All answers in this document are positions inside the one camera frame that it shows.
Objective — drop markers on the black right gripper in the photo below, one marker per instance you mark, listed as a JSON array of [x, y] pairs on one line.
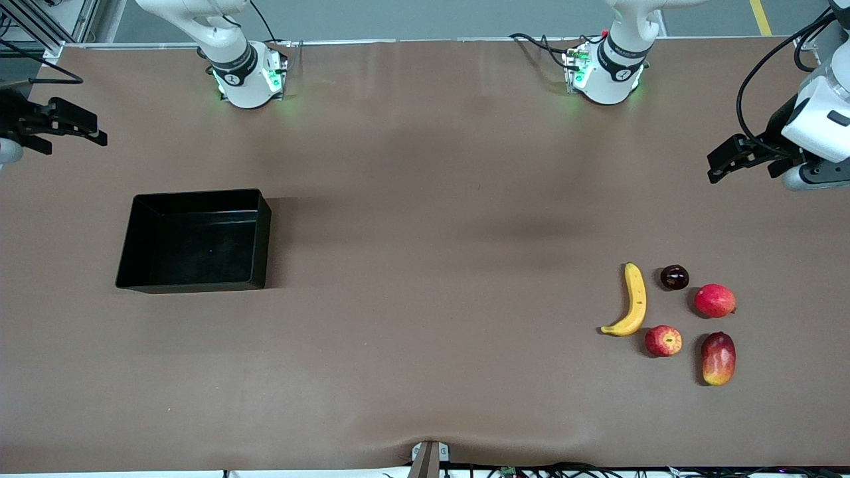
[[14, 117]]

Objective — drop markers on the brown table mat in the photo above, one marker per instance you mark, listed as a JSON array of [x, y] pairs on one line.
[[425, 372]]

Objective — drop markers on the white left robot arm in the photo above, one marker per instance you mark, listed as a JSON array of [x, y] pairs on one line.
[[614, 70]]

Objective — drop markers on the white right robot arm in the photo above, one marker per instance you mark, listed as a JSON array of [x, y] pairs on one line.
[[242, 79]]

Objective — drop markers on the aluminium frame structure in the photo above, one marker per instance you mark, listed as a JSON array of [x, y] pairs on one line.
[[86, 16]]

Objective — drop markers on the yellow banana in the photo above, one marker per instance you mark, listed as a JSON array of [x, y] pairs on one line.
[[636, 299]]

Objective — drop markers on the red yellow mango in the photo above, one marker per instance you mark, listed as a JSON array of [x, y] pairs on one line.
[[718, 358]]

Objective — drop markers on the black plastic box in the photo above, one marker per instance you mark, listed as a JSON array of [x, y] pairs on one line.
[[199, 245]]

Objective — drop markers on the round red peach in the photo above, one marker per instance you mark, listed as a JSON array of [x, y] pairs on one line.
[[714, 301]]

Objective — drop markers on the aluminium frame corner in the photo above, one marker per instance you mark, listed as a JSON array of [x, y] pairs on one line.
[[805, 45]]

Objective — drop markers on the small green circuit board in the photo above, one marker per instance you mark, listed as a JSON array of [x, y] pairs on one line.
[[509, 472]]

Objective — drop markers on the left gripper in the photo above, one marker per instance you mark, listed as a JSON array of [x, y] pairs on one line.
[[774, 138]]

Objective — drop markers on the metal table edge bracket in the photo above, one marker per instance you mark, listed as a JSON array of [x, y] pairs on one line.
[[426, 465]]

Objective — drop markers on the dark purple plum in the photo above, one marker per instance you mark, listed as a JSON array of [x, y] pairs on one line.
[[675, 277]]

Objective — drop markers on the small red apple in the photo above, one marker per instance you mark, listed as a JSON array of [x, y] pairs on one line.
[[663, 341]]

